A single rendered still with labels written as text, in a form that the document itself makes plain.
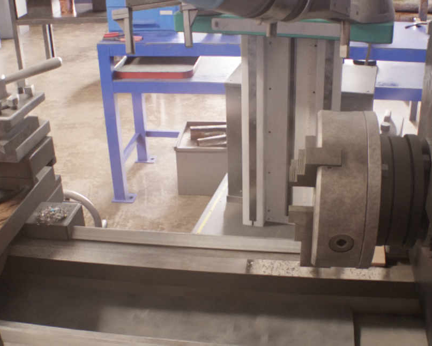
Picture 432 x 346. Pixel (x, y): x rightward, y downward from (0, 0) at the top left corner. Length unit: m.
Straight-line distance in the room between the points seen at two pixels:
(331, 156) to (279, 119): 1.27
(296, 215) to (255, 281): 0.28
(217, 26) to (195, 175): 1.43
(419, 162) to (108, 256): 0.68
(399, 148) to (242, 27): 0.95
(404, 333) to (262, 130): 1.05
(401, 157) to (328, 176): 0.13
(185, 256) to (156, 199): 1.90
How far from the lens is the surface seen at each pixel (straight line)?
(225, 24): 1.76
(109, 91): 2.88
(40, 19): 4.91
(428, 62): 1.11
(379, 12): 1.70
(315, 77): 2.01
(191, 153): 3.01
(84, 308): 1.30
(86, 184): 3.35
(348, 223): 0.83
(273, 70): 2.02
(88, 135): 3.99
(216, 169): 3.04
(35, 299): 1.36
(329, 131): 0.85
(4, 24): 7.09
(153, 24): 2.91
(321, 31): 1.71
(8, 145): 1.21
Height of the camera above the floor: 1.55
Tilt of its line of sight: 27 degrees down
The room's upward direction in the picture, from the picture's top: 2 degrees counter-clockwise
